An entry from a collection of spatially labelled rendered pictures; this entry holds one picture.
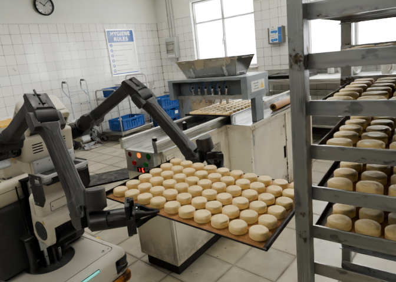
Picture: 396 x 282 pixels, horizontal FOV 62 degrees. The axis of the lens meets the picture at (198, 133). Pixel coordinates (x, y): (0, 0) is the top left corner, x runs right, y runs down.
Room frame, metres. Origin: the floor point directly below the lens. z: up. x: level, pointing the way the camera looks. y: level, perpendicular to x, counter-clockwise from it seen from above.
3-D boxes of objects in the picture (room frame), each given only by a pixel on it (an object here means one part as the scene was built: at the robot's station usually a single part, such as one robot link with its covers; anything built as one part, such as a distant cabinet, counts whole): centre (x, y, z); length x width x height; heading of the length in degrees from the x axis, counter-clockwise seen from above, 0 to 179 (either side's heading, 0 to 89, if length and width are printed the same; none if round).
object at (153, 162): (1.90, 0.35, 0.77); 0.24 x 0.04 x 0.14; 52
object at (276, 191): (1.00, -0.23, 0.90); 0.05 x 0.05 x 0.02
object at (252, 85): (2.58, -0.19, 1.01); 0.72 x 0.33 x 0.34; 52
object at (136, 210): (0.92, 0.19, 0.89); 0.09 x 0.07 x 0.07; 99
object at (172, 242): (2.18, 0.13, 0.45); 0.70 x 0.34 x 0.90; 142
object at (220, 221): (0.83, -0.03, 0.90); 0.05 x 0.05 x 0.02
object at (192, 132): (2.58, -0.37, 0.87); 2.01 x 0.03 x 0.07; 142
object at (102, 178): (3.84, 1.17, 0.02); 0.60 x 0.40 x 0.03; 108
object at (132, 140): (2.76, -0.14, 0.87); 2.01 x 0.03 x 0.07; 142
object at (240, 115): (2.82, -0.64, 0.88); 1.28 x 0.01 x 0.07; 142
